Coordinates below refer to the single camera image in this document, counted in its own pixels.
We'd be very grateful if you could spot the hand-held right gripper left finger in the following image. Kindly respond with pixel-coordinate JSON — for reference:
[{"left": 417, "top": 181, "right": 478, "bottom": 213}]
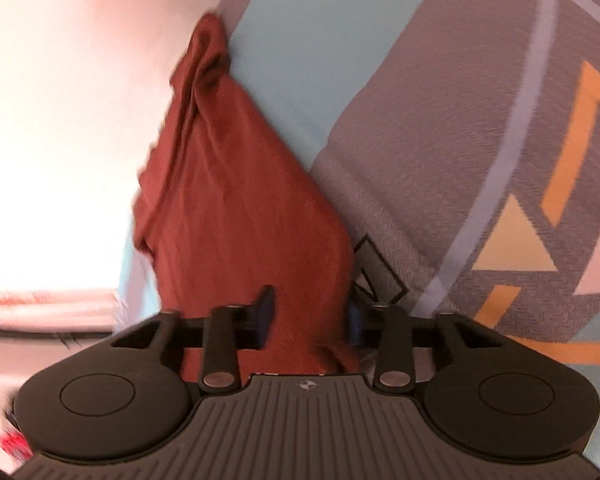
[{"left": 110, "top": 284, "right": 277, "bottom": 394}]

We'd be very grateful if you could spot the geometric printed bed sheet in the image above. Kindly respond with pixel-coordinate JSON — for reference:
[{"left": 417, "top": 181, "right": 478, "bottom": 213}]
[{"left": 114, "top": 0, "right": 600, "bottom": 472}]

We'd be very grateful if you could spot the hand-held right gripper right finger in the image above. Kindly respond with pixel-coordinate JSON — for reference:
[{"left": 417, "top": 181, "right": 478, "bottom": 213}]
[{"left": 347, "top": 300, "right": 512, "bottom": 394}]

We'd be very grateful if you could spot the maroon long-sleeve sweater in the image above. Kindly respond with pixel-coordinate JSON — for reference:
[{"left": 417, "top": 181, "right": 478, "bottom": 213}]
[{"left": 132, "top": 12, "right": 367, "bottom": 377}]

